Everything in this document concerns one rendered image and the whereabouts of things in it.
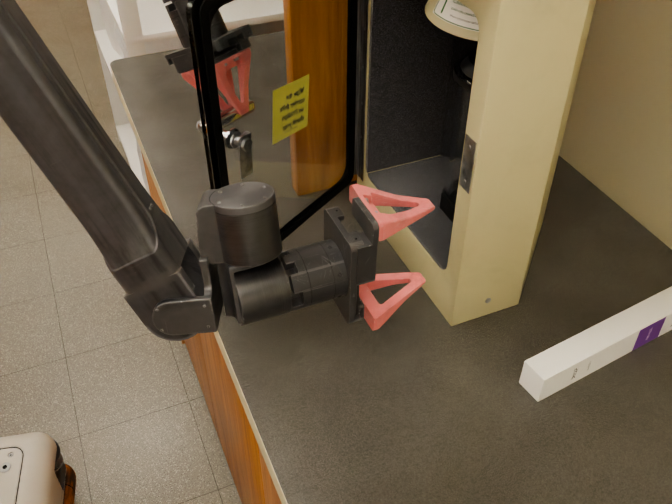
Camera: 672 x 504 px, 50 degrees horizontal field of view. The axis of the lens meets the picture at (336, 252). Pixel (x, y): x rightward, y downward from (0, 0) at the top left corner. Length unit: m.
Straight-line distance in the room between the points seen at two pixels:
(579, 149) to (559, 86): 0.55
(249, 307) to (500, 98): 0.36
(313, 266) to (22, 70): 0.29
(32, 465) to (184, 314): 1.16
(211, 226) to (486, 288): 0.47
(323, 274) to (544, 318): 0.46
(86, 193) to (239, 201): 0.13
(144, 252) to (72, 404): 1.60
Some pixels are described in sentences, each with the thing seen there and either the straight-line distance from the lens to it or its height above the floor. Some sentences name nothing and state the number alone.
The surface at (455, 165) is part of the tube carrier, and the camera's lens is 1.01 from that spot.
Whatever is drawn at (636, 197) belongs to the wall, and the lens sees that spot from 1.31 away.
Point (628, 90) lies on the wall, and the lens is 1.27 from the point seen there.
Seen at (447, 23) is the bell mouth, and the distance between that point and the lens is 0.88.
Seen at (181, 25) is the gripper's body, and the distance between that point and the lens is 0.92.
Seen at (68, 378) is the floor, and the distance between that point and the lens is 2.29.
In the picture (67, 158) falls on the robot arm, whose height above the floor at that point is 1.35.
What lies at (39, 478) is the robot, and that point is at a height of 0.27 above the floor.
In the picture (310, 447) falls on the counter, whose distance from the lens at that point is 0.87.
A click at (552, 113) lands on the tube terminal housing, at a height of 1.25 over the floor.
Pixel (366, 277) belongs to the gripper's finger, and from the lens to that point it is 0.67.
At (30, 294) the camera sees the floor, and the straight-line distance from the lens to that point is 2.59.
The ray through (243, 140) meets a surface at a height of 1.21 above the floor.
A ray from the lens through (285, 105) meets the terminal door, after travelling 0.95.
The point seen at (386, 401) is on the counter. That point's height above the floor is 0.94.
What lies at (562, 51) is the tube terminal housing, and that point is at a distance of 0.83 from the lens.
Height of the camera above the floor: 1.67
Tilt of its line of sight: 41 degrees down
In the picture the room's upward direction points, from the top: straight up
